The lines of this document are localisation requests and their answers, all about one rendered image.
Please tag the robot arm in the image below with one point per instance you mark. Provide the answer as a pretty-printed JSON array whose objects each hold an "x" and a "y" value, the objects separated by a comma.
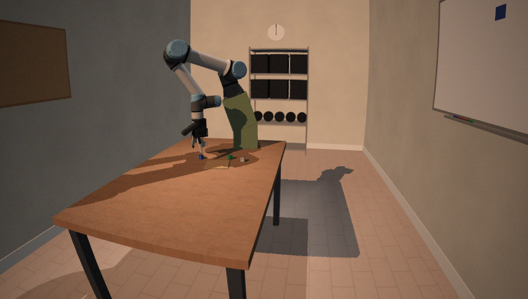
[{"x": 178, "y": 52}]

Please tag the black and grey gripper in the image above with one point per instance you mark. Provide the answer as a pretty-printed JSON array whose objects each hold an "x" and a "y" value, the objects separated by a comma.
[{"x": 198, "y": 133}]

